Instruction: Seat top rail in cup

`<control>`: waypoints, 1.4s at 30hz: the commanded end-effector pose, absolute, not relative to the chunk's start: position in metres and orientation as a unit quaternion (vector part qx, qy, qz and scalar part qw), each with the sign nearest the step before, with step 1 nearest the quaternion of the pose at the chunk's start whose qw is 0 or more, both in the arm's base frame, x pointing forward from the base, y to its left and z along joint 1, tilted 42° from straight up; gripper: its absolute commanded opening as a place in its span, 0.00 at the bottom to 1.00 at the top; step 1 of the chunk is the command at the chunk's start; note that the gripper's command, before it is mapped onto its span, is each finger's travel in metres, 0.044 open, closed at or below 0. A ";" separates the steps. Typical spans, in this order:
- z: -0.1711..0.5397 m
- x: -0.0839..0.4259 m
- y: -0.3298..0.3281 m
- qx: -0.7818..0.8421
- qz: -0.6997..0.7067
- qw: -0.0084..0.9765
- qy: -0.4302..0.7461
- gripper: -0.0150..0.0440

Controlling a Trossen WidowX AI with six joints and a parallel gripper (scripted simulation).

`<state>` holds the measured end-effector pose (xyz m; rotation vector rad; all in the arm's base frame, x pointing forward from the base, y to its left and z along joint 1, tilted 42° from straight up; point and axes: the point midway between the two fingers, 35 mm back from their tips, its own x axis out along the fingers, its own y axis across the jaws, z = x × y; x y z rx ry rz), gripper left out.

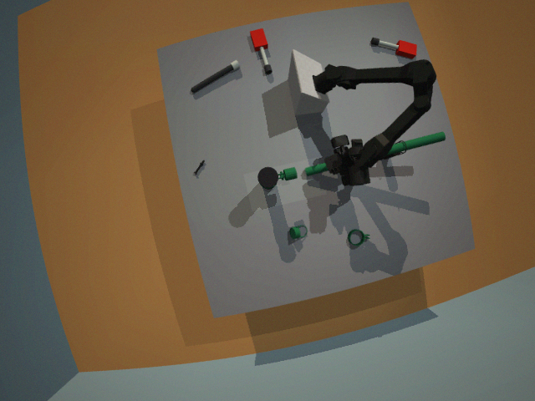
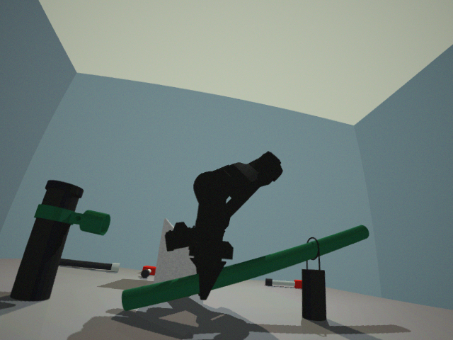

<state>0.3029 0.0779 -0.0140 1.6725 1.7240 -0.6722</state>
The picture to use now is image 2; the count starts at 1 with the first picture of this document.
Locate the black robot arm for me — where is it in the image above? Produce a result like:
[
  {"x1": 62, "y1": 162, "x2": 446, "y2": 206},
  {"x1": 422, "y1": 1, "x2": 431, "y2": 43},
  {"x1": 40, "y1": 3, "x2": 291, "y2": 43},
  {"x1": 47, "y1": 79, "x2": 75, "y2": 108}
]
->
[{"x1": 165, "y1": 151, "x2": 283, "y2": 251}]

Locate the dark green band with end cup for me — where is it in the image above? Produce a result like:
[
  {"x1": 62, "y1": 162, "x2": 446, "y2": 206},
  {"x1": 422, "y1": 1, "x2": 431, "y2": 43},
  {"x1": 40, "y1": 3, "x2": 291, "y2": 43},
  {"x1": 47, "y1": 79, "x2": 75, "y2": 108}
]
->
[{"x1": 34, "y1": 204, "x2": 110, "y2": 235}]

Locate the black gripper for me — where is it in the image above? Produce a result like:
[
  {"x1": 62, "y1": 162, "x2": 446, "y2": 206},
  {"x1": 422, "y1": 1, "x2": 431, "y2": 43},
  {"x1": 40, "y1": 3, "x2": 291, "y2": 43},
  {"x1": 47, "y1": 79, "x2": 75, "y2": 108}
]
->
[{"x1": 189, "y1": 212, "x2": 234, "y2": 300}]

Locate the black rod with white tip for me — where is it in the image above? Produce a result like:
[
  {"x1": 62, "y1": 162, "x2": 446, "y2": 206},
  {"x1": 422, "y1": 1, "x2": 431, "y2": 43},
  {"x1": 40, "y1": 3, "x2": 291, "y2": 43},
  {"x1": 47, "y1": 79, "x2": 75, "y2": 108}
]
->
[{"x1": 59, "y1": 259, "x2": 120, "y2": 272}]

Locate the black cylindrical post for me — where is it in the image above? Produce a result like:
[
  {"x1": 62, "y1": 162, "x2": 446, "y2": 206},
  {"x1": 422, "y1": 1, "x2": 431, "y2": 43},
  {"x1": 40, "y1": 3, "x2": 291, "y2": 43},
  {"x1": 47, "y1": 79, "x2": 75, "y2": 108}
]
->
[{"x1": 10, "y1": 180, "x2": 84, "y2": 302}]

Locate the long green pipe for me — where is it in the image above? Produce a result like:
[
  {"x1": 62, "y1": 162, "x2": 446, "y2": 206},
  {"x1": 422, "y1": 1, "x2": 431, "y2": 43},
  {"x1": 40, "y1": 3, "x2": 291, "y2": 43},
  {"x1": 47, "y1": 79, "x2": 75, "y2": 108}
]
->
[{"x1": 122, "y1": 225, "x2": 369, "y2": 311}]

